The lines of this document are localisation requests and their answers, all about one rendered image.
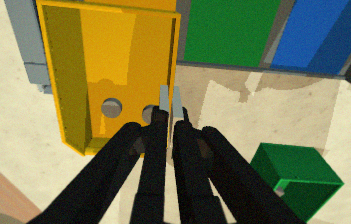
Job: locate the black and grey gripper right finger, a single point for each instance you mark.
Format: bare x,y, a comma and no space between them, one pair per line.
199,154

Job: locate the dark grey metal shelf rack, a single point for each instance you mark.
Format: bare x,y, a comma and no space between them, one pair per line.
309,38

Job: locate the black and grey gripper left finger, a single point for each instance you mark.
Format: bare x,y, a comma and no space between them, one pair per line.
88,196

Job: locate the yellow bin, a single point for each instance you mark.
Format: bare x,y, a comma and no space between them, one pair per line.
101,52

